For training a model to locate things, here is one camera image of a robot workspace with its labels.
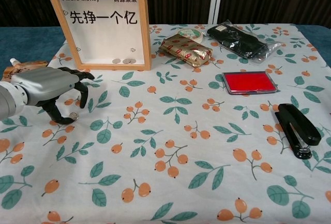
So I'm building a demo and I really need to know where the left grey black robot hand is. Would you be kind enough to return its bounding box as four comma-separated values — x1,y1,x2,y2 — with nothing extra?
11,66,96,125

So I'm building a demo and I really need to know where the brown spout pouch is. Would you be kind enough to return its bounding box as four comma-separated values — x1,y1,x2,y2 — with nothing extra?
3,58,50,80

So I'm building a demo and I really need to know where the teal table cover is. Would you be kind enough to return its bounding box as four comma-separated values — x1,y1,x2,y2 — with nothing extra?
0,25,66,82

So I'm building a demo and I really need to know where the floral printed tablecloth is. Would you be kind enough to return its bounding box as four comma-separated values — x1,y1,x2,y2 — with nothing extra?
0,23,331,224

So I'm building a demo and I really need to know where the gold red snack package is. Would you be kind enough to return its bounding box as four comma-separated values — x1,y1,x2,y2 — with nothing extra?
157,33,214,68

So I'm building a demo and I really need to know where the beige tape roll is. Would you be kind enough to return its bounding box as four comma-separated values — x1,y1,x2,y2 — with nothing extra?
177,28,205,44

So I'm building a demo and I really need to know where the black item in plastic bag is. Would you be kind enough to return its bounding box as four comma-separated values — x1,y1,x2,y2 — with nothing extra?
206,20,284,65

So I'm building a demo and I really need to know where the red ink pad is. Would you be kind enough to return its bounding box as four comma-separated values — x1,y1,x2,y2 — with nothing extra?
222,70,279,96

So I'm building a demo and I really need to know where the black stapler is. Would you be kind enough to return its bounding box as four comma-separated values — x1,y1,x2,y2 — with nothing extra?
274,103,322,160

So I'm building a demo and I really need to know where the wooden frame coin bank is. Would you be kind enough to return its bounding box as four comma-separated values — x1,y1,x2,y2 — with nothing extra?
46,0,152,71

